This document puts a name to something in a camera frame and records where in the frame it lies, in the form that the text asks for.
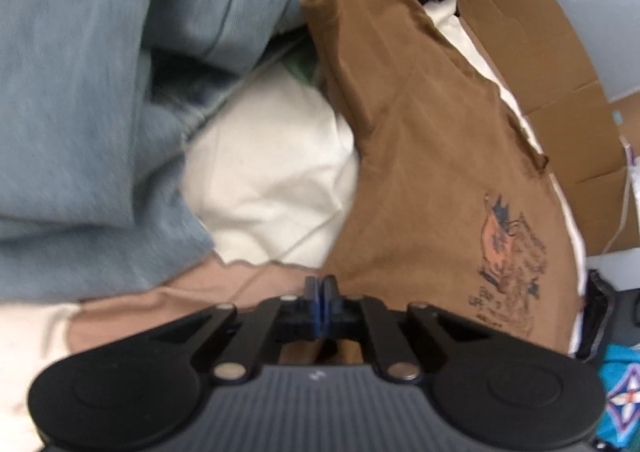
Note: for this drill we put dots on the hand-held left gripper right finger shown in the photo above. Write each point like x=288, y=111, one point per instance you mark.
x=327, y=317

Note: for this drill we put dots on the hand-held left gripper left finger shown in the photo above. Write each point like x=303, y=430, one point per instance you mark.
x=312, y=317

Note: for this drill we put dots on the black bag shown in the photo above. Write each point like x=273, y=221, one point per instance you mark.
x=600, y=312

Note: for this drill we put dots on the blue cartoon printed blanket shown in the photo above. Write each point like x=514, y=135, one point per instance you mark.
x=622, y=392

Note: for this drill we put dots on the brown printed t-shirt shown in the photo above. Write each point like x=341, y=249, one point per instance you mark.
x=425, y=157

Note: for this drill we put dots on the light blue jeans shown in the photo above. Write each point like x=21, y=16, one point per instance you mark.
x=90, y=107

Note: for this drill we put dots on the cream cartoon printed bedsheet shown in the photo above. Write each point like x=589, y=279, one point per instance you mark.
x=270, y=182

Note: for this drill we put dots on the brown cardboard sheet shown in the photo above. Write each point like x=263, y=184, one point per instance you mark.
x=550, y=47

